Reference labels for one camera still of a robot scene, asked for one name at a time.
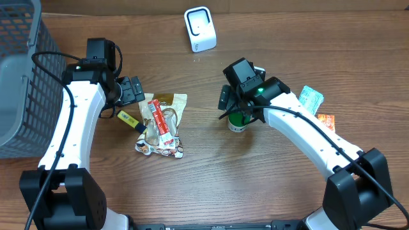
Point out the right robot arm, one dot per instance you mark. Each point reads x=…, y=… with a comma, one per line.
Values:
x=358, y=186

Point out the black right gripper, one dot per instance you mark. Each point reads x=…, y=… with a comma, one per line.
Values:
x=229, y=99

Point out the yellow highlighter marker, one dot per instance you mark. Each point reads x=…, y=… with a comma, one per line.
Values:
x=134, y=123

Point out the red chocolate bar wrapper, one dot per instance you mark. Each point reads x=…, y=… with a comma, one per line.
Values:
x=165, y=137

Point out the green lid jar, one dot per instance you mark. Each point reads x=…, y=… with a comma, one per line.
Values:
x=237, y=122

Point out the white barcode scanner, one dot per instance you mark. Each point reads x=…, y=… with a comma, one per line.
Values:
x=200, y=28

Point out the orange tissue pack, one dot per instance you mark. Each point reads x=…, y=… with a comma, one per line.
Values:
x=328, y=121

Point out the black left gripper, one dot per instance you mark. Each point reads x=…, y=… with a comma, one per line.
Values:
x=131, y=90

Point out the grey plastic mesh basket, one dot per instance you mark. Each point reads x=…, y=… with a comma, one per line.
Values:
x=30, y=99

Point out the brown snack bag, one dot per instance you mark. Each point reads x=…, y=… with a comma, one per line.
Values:
x=172, y=107

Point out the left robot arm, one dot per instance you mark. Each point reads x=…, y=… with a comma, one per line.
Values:
x=61, y=193

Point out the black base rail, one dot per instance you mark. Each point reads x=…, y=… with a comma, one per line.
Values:
x=217, y=226

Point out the teal wet wipes pack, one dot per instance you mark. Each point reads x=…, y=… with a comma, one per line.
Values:
x=311, y=99

